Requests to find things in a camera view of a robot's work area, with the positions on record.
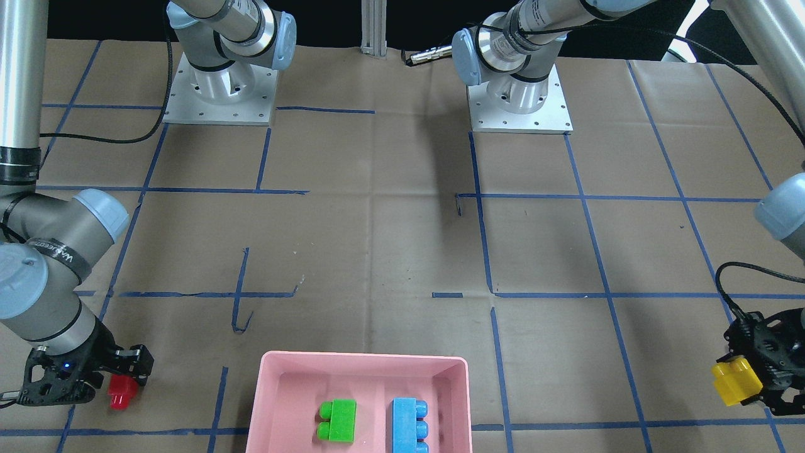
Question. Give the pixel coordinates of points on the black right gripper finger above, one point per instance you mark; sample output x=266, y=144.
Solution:
x=135, y=363

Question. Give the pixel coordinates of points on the pink plastic box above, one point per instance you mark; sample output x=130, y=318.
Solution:
x=291, y=387

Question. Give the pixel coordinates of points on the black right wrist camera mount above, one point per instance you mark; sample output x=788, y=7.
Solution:
x=65, y=379

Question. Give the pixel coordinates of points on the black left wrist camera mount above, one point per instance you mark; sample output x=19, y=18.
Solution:
x=752, y=336

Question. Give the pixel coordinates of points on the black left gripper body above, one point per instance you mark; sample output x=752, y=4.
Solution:
x=771, y=381

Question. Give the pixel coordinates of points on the aluminium frame post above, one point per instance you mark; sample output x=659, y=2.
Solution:
x=373, y=24

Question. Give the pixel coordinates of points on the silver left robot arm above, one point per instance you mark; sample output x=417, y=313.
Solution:
x=502, y=45

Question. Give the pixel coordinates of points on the silver cable connector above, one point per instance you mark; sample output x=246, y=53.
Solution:
x=414, y=59

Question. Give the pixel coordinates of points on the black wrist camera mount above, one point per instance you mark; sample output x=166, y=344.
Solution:
x=752, y=336
x=65, y=379

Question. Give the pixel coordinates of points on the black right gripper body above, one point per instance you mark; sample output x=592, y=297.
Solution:
x=100, y=353

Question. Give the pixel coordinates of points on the yellow toy block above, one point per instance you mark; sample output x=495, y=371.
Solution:
x=735, y=380

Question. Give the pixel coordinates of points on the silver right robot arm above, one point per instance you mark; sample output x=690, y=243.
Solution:
x=50, y=245

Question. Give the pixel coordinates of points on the green toy block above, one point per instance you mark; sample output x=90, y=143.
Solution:
x=337, y=421

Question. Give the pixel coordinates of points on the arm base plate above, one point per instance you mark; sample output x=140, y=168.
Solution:
x=241, y=94
x=508, y=105

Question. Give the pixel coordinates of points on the blue toy block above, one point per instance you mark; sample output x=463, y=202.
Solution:
x=409, y=428

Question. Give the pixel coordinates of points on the red toy block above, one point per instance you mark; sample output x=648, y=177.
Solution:
x=121, y=390

